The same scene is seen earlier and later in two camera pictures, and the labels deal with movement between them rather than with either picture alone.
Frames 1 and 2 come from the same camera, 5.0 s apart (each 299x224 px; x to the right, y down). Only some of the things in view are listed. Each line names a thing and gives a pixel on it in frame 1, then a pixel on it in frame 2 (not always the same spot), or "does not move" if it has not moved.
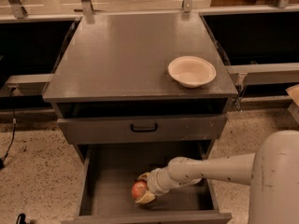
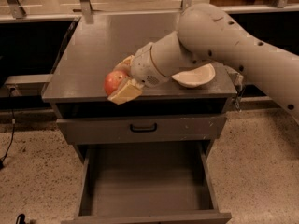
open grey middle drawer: (106, 173) does not move
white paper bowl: (192, 71) does not move
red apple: (138, 189) -> (112, 79)
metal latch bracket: (239, 81) does not move
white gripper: (154, 181) -> (142, 67)
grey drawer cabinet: (118, 105) does not move
